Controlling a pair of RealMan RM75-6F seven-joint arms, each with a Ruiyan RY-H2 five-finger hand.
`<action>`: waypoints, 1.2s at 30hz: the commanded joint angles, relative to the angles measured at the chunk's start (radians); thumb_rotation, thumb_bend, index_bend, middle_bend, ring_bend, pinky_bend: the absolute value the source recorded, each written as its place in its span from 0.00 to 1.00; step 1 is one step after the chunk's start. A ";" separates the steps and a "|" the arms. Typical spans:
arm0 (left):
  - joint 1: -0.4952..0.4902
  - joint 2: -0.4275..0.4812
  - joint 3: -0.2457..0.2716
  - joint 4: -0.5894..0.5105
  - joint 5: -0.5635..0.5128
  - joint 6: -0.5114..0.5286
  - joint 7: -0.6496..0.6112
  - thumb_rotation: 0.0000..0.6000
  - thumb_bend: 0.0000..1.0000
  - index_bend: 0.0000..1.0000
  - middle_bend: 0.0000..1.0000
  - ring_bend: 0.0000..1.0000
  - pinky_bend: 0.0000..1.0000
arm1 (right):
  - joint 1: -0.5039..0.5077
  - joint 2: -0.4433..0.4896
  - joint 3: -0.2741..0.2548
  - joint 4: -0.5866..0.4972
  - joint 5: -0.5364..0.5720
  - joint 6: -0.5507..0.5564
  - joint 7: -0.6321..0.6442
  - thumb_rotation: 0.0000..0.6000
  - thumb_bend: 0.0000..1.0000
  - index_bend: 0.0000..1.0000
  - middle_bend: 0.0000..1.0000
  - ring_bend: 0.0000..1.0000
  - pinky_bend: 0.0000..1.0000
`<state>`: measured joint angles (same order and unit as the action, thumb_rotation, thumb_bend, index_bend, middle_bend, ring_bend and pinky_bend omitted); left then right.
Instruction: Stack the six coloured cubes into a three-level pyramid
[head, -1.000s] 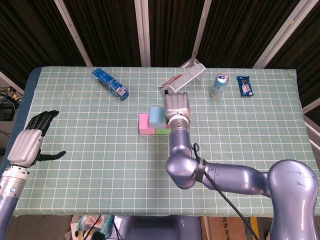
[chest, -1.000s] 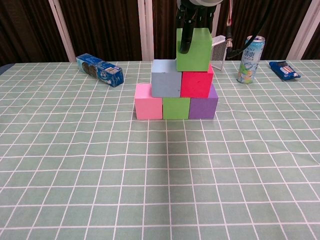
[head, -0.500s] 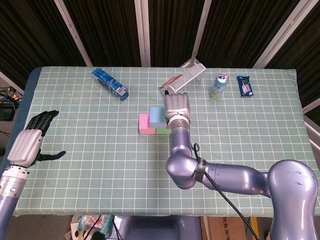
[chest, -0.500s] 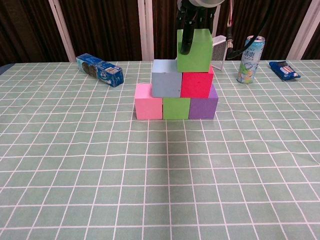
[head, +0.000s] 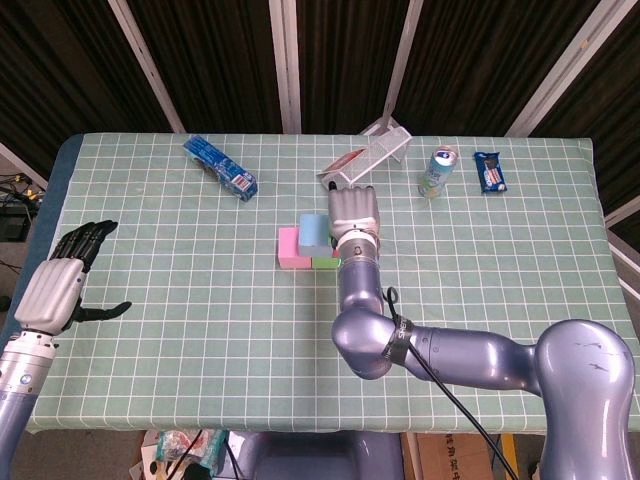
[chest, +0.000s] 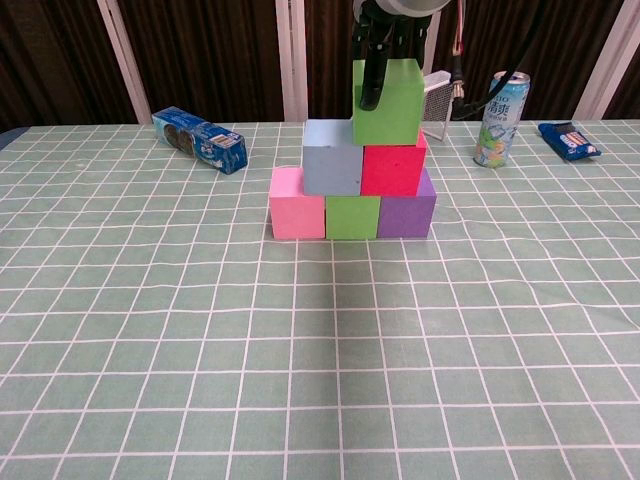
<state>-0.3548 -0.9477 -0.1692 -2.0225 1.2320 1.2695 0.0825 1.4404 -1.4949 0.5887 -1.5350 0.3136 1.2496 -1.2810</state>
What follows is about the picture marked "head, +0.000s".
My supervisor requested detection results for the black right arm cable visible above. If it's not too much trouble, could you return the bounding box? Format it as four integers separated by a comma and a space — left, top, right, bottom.
380, 285, 520, 480

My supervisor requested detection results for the tangled cable bundle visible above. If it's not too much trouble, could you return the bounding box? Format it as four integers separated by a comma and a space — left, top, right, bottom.
0, 172, 44, 207

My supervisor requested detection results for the white wire mesh basket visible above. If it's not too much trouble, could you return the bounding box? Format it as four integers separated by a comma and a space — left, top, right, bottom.
316, 125, 413, 194

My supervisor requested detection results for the green checked tablecloth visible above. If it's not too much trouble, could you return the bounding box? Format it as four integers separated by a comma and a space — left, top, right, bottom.
24, 132, 639, 435

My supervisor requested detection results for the dark blue cookie packet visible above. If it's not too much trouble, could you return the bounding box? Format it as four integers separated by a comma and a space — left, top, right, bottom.
473, 151, 510, 196

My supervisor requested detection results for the white printed bag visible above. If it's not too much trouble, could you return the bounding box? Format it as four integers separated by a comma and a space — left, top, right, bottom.
130, 430, 166, 480

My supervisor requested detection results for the light blue foam cube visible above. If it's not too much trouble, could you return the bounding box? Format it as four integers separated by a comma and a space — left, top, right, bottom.
298, 212, 334, 259

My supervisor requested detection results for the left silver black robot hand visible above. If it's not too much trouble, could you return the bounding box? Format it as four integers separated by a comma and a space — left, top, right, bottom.
13, 219, 134, 337

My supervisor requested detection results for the thin black hanging cable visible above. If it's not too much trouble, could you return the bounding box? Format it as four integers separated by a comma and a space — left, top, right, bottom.
169, 428, 204, 474

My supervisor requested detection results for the pink foam cube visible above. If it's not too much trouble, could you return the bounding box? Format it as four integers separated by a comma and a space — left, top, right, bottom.
278, 227, 314, 271

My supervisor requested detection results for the yellow bar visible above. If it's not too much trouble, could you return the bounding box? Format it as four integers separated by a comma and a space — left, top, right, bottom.
501, 432, 519, 480

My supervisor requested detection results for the black pleated curtain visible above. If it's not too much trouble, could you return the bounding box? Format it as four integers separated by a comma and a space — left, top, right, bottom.
0, 0, 640, 236

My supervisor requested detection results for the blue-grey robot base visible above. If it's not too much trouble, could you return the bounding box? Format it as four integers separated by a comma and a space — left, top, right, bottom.
249, 430, 405, 480

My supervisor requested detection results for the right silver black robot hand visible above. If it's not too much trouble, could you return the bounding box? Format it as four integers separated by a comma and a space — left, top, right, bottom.
327, 182, 382, 249

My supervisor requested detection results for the teal snack bag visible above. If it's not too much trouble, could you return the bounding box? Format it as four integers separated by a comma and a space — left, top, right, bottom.
155, 429, 229, 476

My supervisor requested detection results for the green white drink can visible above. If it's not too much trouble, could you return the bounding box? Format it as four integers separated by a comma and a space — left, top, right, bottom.
418, 145, 460, 201

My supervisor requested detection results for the white metal frame post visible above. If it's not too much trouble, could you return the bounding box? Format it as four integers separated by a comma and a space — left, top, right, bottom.
359, 0, 426, 137
268, 0, 303, 135
503, 0, 629, 137
0, 141, 50, 190
603, 194, 640, 226
107, 0, 187, 134
607, 232, 640, 296

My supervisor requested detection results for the long blue cookie box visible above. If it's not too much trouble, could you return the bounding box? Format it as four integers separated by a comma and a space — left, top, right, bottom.
182, 135, 260, 203

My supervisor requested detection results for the black box device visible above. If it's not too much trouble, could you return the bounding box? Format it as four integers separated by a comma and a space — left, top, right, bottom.
0, 209, 32, 244

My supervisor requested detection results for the red card in basket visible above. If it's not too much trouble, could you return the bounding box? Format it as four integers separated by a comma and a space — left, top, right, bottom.
323, 148, 365, 174

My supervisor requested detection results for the brown cardboard box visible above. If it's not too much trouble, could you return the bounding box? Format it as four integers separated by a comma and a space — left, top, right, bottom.
414, 432, 504, 480

